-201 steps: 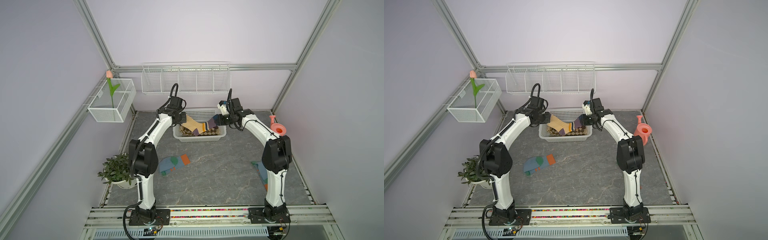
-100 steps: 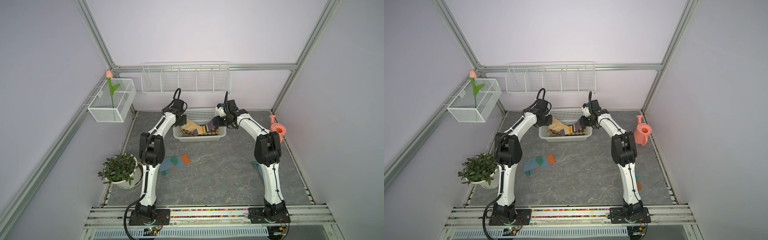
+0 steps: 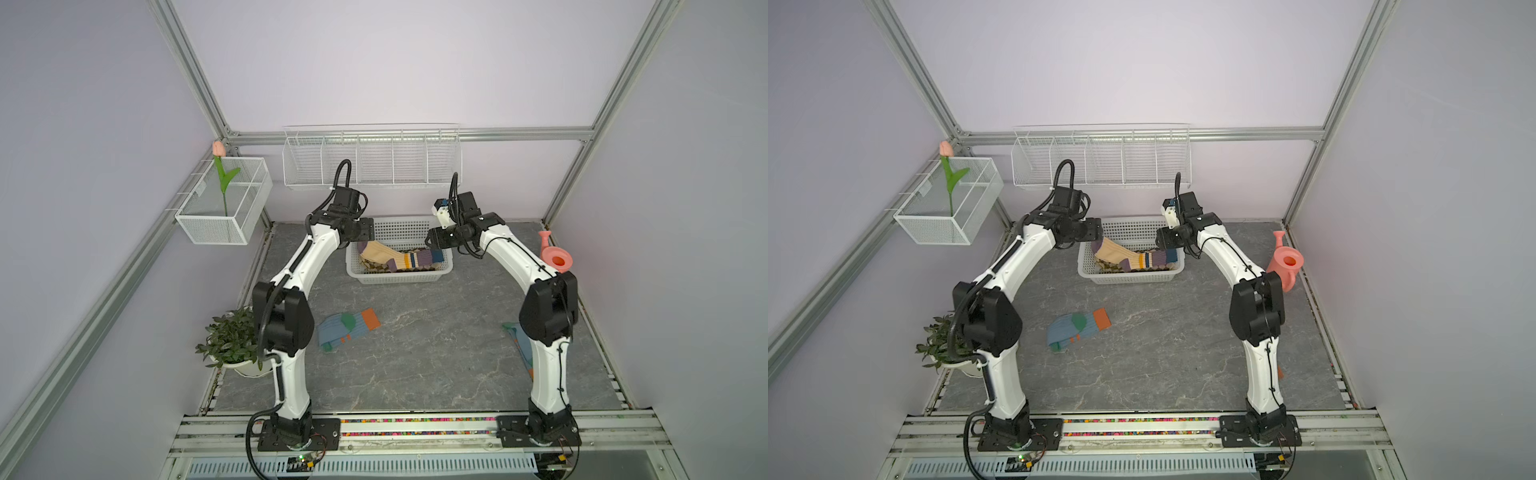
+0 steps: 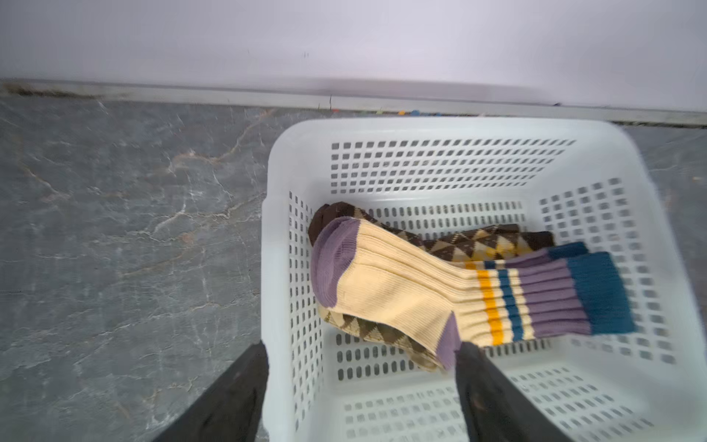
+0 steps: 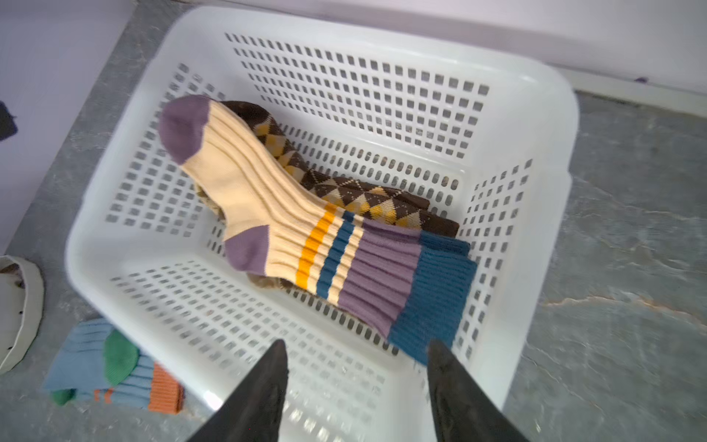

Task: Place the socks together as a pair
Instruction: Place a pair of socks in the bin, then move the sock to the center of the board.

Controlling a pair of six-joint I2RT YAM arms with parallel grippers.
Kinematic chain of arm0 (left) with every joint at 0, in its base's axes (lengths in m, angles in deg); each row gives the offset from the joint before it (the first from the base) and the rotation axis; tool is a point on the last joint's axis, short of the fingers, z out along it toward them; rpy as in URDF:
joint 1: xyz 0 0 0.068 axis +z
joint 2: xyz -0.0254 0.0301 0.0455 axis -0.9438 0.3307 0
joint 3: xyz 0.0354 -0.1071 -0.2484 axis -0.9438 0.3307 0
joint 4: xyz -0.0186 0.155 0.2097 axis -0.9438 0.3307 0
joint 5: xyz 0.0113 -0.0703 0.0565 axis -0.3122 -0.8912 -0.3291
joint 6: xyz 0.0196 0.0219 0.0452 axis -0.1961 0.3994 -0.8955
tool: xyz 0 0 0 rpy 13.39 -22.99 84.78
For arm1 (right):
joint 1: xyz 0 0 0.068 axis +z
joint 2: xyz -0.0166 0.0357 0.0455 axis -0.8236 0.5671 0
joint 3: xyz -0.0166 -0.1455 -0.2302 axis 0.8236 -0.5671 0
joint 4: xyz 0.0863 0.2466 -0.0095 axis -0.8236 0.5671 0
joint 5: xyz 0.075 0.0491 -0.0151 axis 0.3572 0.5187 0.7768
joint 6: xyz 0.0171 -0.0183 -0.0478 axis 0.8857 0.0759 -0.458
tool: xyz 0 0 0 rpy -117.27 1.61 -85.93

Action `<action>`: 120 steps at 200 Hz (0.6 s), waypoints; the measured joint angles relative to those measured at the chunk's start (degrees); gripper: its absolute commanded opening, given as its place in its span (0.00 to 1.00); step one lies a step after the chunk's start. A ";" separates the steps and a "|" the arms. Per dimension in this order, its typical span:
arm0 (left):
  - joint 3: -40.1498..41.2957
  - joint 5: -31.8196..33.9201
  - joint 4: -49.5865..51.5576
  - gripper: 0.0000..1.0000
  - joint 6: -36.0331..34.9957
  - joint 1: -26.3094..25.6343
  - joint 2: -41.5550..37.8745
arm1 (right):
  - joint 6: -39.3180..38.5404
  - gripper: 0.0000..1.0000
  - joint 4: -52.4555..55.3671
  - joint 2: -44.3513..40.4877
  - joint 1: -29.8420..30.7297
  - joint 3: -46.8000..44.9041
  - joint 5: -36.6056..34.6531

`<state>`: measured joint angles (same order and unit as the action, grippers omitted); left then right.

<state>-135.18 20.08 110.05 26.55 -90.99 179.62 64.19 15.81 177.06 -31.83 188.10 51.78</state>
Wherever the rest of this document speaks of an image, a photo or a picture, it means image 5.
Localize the green potted plant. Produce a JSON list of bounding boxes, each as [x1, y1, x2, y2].
[[1, 255, 44, 374]]

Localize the white plastic perforated basket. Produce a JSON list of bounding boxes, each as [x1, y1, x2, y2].
[[64, 4, 581, 442]]

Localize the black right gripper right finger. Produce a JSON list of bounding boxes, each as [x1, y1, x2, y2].
[[427, 340, 527, 441]]

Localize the blue green orange sock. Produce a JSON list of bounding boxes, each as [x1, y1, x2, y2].
[[42, 318, 184, 414]]

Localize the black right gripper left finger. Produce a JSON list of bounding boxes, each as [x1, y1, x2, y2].
[[189, 339, 288, 442]]

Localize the dark brown argyle sock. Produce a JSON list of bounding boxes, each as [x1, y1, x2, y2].
[[223, 101, 460, 238]]

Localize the beige purple striped sock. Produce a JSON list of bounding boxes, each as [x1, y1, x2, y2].
[[158, 95, 477, 363]]

